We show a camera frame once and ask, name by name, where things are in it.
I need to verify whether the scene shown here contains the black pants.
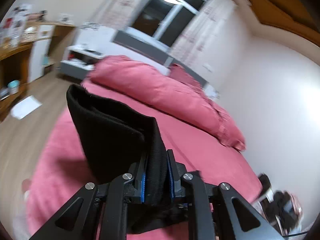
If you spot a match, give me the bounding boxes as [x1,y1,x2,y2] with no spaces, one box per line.
[66,85,188,234]

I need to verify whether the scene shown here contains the pink bed sheet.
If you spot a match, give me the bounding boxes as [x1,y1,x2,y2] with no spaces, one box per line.
[26,80,262,234]

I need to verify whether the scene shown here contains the pink folded duvet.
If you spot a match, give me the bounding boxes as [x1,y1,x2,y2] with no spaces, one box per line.
[89,55,246,151]

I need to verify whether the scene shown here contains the pink pillow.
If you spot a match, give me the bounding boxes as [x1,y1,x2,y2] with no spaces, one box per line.
[169,64,202,88]

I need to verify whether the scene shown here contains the white bedside table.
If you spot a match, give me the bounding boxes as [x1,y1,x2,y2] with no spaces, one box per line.
[59,45,105,80]

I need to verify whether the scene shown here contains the white paper on floor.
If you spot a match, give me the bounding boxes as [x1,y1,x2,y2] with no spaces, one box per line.
[10,95,42,120]

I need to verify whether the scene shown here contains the pink patterned curtain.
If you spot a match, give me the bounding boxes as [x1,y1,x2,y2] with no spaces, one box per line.
[94,0,144,30]
[169,0,236,68]

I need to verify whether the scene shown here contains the grey bed headboard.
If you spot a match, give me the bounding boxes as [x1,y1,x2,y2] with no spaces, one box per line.
[112,31,208,87]

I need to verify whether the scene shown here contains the wooden shelf desk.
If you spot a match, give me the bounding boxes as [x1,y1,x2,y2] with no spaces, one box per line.
[1,22,76,120]

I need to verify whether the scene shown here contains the white appliance box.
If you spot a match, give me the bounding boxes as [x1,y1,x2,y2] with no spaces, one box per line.
[1,3,32,48]

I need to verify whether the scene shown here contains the window with grey frame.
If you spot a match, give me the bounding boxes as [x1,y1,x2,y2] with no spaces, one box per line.
[125,0,206,51]

